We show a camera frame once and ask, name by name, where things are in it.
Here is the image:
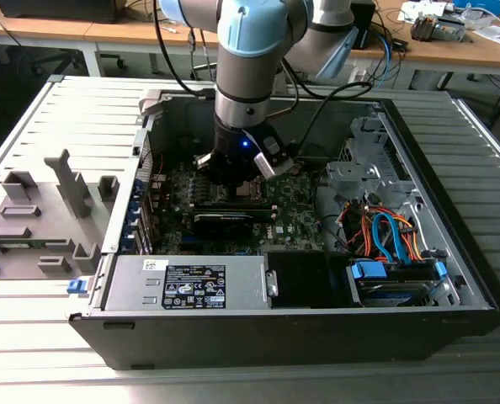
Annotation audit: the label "grey device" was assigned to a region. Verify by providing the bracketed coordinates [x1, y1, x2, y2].
[433, 14, 466, 43]

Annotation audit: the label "grey parts rack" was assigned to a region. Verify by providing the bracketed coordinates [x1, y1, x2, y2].
[0, 149, 121, 282]

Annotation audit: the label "green motherboard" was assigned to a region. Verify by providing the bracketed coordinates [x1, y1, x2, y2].
[148, 157, 333, 258]

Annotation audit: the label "silver CPU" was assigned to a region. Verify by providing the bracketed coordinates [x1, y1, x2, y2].
[236, 181, 259, 199]

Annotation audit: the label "blue cable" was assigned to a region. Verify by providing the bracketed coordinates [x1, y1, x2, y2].
[378, 33, 401, 85]

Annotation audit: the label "black graphics card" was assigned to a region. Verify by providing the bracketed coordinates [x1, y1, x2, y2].
[189, 211, 256, 242]

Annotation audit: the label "grey metal drive cage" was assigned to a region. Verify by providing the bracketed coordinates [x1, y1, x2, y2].
[324, 116, 424, 208]

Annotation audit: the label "metal heat sink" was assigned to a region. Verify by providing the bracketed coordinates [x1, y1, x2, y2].
[409, 12, 439, 42]

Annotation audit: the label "metal socket cover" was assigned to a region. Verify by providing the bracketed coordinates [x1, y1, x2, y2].
[216, 175, 269, 202]

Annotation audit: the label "white papers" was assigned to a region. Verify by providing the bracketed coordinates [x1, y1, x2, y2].
[396, 1, 449, 22]

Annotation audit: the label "black PC case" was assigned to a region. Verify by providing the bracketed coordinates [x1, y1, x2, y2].
[66, 90, 500, 371]

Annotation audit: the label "blue wire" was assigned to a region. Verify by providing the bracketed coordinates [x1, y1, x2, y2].
[370, 211, 407, 264]

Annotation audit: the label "blue box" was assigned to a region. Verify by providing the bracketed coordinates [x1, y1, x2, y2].
[451, 0, 500, 13]

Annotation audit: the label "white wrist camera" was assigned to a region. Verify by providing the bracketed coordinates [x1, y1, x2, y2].
[253, 134, 295, 181]

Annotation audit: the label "black camera cable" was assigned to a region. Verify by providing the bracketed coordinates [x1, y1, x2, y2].
[291, 80, 374, 152]

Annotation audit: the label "wooden desk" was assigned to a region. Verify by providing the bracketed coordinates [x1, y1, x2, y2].
[0, 0, 220, 79]
[350, 0, 500, 92]

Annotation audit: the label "hard disk in blue carrier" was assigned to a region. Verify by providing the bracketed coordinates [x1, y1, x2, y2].
[344, 257, 449, 308]

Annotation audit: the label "green RAM stick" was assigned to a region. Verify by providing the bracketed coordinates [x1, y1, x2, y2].
[0, 240, 48, 250]

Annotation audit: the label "orange wire bundle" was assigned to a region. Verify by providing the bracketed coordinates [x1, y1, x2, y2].
[347, 208, 376, 256]
[391, 214, 425, 263]

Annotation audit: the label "black office chair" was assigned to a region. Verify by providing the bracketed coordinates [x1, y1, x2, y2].
[16, 45, 127, 79]

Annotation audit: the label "grey power supply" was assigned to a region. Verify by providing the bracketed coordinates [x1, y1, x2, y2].
[101, 254, 273, 313]

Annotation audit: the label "black box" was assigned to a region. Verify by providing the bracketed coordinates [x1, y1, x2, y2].
[0, 0, 127, 24]

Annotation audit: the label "black RAM stick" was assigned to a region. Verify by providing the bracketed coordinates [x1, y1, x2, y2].
[193, 201, 277, 212]
[232, 208, 278, 223]

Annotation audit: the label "black speaker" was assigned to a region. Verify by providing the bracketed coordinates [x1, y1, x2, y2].
[353, 1, 376, 51]

